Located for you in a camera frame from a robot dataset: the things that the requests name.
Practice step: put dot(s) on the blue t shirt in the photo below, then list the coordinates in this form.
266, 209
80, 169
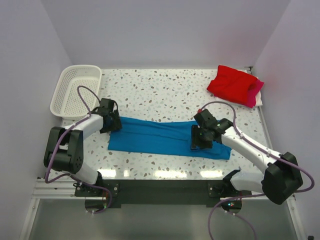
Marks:
164, 138

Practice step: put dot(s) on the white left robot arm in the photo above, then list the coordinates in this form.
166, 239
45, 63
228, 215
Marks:
64, 153

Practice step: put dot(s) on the white plastic basket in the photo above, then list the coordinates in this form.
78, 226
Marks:
77, 88

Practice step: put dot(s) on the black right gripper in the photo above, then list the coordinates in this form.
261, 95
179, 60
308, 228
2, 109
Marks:
195, 142

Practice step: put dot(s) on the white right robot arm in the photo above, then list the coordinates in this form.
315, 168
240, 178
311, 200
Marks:
279, 176

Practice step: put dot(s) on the red folded t shirt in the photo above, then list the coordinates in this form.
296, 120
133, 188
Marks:
232, 85

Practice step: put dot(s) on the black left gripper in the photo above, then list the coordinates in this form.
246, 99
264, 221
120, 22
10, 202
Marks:
116, 124

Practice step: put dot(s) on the pink folded t shirt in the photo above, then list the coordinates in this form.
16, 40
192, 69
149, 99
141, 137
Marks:
252, 92

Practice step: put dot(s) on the white folded t shirt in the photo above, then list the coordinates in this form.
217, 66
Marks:
258, 101

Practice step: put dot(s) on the aluminium frame rail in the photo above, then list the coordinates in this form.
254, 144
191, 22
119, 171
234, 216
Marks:
55, 188

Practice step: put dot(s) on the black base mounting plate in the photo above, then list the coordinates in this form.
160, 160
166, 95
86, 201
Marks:
110, 202

